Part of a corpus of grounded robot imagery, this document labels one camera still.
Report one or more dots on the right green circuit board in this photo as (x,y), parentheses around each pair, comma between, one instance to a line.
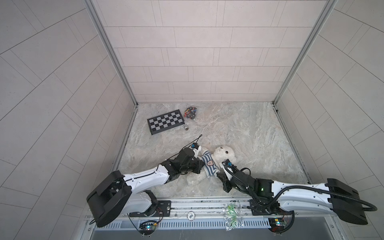
(277,225)

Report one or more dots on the green circuit board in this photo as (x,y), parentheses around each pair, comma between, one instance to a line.
(148,227)
(277,225)

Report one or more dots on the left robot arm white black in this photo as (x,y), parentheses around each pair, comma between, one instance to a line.
(121,194)

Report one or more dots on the left green circuit board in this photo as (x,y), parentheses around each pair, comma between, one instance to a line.
(148,227)

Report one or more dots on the black white chessboard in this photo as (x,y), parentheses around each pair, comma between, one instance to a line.
(165,122)

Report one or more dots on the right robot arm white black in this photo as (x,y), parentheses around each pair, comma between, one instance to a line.
(345,200)

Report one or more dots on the bag of colourful small pieces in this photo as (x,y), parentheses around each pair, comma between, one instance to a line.
(190,113)

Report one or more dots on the clear bag green parts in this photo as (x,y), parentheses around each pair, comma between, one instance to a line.
(233,217)

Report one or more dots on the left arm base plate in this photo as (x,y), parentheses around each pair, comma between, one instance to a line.
(159,209)

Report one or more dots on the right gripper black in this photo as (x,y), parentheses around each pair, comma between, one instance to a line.
(227,176)

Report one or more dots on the blue white striped shirt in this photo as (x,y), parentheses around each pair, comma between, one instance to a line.
(211,167)

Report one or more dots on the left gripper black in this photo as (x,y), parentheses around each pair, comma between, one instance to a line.
(197,163)

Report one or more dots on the white teddy bear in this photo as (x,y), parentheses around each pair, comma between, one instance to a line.
(221,154)

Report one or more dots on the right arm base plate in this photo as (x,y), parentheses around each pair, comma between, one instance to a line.
(273,210)

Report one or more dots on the aluminium front rail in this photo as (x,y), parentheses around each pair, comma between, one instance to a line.
(215,206)

